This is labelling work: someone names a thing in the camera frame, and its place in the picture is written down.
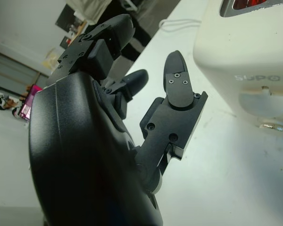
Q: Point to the pink box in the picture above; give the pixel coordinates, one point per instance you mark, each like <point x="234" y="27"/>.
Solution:
<point x="28" y="103"/>

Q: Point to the white toaster lever knob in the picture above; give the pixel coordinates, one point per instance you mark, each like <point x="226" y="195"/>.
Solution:
<point x="261" y="103"/>

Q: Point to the person in black trousers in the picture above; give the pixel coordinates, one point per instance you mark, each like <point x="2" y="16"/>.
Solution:
<point x="136" y="44"/>

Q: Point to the white two-slot toaster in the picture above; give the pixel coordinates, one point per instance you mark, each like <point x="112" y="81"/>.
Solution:
<point x="238" y="51"/>

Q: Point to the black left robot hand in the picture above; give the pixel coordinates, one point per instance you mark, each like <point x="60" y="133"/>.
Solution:
<point x="80" y="153"/>

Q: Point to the silver toaster dial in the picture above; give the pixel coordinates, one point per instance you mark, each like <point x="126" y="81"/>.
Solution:
<point x="274" y="128"/>

